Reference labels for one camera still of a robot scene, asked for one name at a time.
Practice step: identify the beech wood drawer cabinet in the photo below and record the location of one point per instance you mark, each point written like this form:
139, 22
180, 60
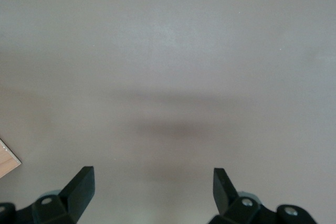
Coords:
6, 161

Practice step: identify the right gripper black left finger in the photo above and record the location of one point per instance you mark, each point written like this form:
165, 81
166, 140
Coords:
76, 195

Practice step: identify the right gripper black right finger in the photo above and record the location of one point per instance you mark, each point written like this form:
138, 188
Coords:
227, 200

